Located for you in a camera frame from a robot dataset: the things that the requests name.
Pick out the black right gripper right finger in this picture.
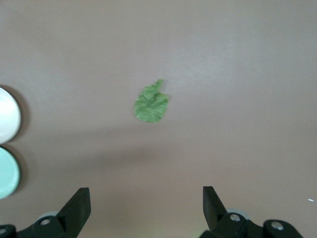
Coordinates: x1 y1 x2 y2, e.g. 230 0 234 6
199 186 304 238

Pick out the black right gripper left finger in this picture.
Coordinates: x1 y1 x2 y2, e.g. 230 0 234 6
0 187 91 238

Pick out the green lettuce leaf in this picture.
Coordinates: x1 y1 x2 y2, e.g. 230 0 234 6
133 78 170 124

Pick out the light green round plate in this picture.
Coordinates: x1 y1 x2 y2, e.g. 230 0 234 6
0 146 22 200

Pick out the beige round plate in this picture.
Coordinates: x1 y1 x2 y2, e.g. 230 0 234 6
0 86 22 145

